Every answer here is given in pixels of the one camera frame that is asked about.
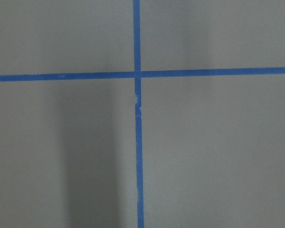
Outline blue tape grid lines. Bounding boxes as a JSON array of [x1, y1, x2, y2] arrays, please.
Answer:
[[0, 0, 285, 228]]

